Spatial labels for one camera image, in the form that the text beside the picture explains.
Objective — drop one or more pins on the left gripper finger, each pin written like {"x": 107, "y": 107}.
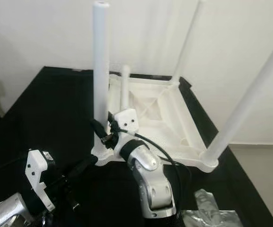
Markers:
{"x": 88, "y": 168}
{"x": 77, "y": 169}

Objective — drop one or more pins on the white plastic table top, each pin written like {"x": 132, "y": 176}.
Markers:
{"x": 160, "y": 113}

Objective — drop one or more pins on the black tablecloth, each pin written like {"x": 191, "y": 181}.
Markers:
{"x": 41, "y": 113}

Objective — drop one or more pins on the crumpled silver plastic sheet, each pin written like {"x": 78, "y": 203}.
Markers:
{"x": 207, "y": 213}

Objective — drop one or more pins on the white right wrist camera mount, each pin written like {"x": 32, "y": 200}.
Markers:
{"x": 129, "y": 120}

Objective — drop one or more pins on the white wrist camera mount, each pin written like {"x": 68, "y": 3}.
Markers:
{"x": 36, "y": 172}
{"x": 129, "y": 120}

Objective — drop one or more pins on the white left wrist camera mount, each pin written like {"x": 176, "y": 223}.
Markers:
{"x": 36, "y": 172}

